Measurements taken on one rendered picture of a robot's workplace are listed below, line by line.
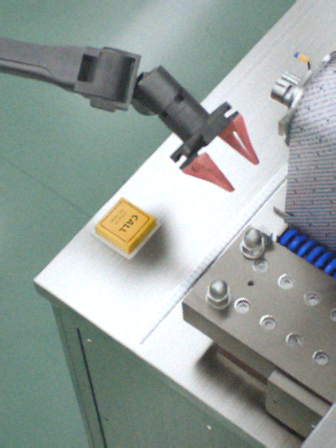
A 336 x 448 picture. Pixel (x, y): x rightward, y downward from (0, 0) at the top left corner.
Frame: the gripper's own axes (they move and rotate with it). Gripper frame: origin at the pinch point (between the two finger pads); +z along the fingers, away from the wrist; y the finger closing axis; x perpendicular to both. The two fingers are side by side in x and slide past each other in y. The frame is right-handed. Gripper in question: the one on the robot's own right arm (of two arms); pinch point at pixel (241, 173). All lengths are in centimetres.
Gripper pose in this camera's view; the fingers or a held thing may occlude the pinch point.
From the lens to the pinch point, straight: 174.7
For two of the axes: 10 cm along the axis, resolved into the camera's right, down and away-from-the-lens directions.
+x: 3.2, -1.9, -9.3
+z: 7.1, 7.0, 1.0
